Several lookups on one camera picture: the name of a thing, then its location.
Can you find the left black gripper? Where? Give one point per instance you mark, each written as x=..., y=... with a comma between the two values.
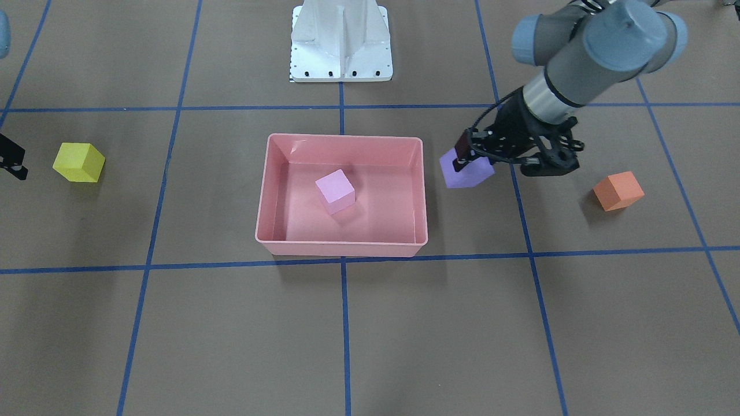
x=514, y=125

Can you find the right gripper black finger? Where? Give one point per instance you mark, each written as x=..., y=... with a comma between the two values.
x=12, y=156

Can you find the purple foam block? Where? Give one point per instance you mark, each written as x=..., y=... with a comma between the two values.
x=473, y=174

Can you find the yellow foam block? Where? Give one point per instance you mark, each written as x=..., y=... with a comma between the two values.
x=79, y=162

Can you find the orange foam block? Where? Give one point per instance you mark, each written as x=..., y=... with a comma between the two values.
x=618, y=191

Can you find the pink foam block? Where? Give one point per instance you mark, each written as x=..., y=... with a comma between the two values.
x=336, y=192

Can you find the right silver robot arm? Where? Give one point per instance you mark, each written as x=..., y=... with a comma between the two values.
x=5, y=40

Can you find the pink plastic bin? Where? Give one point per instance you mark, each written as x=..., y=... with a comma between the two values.
x=387, y=219

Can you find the blue tape grid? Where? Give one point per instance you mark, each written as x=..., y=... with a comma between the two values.
x=146, y=293

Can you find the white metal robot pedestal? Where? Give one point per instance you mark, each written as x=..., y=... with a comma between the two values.
x=340, y=41

